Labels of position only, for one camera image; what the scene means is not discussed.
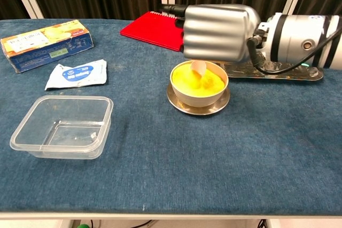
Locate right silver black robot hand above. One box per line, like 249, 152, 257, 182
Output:
159, 3, 262, 63

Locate white plastic spoon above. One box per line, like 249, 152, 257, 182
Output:
190, 60, 207, 76

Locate beige bowl yellow contents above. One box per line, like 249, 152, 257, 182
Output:
170, 60, 229, 108

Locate silver metal plate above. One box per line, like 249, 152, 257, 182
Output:
166, 82, 231, 116

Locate metal tray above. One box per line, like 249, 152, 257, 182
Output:
216, 59, 324, 81

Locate red spiral notebook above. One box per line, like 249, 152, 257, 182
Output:
120, 11, 185, 52

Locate blue table cloth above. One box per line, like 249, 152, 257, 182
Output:
0, 19, 342, 215

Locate white blue wipes packet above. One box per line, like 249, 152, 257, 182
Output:
44, 59, 108, 91

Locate blue yellow biscuit box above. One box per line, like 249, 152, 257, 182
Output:
0, 19, 95, 74

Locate clear plastic container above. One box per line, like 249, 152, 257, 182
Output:
10, 95, 114, 160

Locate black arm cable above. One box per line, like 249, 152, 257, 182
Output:
247, 29, 342, 74

